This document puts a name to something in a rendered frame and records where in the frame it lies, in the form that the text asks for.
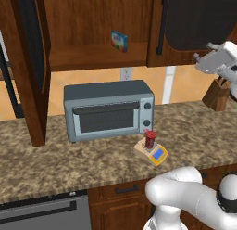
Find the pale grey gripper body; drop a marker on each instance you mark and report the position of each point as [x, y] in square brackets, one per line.
[214, 62]

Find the white wall socket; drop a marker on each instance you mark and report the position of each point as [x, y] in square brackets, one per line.
[126, 74]

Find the black framed appliance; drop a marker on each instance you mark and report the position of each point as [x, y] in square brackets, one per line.
[9, 82]

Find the wooden base cupboard door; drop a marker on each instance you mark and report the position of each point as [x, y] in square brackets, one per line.
[120, 216]

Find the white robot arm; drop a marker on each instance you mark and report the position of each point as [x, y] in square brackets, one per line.
[185, 193]

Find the grey toaster oven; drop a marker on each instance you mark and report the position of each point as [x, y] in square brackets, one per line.
[108, 111]

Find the closed wooden cabinet door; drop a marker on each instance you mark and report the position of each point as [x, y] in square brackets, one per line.
[191, 26]

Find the wooden wall cabinet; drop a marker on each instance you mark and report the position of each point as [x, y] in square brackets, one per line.
[92, 29]

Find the dark red jar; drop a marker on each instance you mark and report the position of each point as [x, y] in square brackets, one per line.
[150, 138]

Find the blue green yogurt carton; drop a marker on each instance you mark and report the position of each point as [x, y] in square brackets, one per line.
[119, 41]

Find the grey dishwasher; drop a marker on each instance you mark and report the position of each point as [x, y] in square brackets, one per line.
[43, 212]

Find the yellow digital scale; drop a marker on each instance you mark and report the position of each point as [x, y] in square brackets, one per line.
[155, 153]

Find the open wooden cabinet door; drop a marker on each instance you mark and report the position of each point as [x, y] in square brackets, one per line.
[31, 70]

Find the wooden drawer front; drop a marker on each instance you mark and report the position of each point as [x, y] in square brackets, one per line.
[108, 192]
[216, 176]

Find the wooden knife block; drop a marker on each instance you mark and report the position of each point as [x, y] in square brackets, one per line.
[217, 96]

